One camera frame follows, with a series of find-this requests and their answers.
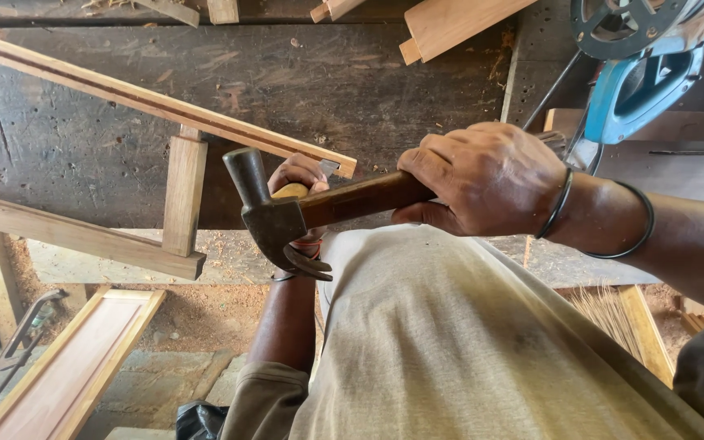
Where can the person's right hand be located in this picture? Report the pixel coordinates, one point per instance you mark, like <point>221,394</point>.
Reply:
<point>492,177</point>

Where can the person's left hand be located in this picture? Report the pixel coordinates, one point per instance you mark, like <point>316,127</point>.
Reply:
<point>297,171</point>

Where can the person's left fingers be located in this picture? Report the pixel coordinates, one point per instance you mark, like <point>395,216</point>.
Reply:
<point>300,170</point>

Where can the red wrist thread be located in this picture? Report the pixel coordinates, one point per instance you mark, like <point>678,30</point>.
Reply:
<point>309,244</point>

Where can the small black wrist bangle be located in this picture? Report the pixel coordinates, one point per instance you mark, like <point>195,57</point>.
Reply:
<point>282,278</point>

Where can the short wooden stile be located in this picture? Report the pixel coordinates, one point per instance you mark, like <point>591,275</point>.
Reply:
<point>184,195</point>

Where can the small wooden piece with tenon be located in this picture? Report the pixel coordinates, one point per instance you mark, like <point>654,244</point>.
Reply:
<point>333,7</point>

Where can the short wooden block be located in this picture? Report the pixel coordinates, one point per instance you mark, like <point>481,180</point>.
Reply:
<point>223,9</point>

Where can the thin wooden strip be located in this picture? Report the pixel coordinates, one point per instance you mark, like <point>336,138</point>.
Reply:
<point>172,11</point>

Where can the wide wooden board with tenon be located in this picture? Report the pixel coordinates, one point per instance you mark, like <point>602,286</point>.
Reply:
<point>456,24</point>

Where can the person's beige shirt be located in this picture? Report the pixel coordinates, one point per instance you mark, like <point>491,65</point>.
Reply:
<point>450,354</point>

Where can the thin black wrist bangle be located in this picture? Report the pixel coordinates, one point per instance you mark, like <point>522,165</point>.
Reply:
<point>557,208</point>

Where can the black plastic bag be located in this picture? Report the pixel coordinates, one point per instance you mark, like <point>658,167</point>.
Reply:
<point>199,421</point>

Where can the wooden panel door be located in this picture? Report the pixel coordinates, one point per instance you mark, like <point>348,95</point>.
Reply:
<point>65,373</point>

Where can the metal bar clamp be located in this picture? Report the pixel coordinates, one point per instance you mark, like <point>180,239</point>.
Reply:
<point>19,342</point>

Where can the straw broom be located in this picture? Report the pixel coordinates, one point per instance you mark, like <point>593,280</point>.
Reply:
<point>605,318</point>

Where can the teal circular saw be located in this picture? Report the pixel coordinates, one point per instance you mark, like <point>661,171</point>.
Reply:
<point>639,91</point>

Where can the wide black wrist bangle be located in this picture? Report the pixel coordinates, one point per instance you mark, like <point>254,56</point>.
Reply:
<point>644,235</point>

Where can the leaning wooden plank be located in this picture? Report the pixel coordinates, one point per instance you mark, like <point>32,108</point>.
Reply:
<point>648,336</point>

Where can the long grooved wooden rail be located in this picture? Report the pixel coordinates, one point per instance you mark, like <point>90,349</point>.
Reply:
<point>144,101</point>

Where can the plain wooden rail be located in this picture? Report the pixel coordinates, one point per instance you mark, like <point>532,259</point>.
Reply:
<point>71,235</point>

